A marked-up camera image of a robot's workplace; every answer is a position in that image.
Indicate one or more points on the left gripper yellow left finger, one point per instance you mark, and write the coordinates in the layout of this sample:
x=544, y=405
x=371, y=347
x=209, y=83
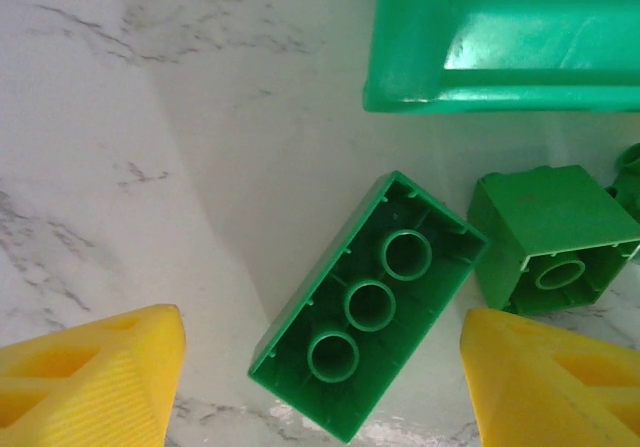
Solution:
x=75, y=392

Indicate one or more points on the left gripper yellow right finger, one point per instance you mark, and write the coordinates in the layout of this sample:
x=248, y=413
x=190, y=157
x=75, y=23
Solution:
x=550, y=392

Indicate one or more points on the small green lego brick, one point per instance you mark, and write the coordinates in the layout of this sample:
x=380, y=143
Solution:
x=631, y=167
x=550, y=212

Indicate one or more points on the long green lego brick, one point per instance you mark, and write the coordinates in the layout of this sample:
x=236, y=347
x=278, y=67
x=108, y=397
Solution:
x=370, y=247

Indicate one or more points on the green plastic bin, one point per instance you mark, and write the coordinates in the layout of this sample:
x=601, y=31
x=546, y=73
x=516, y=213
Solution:
x=410, y=42

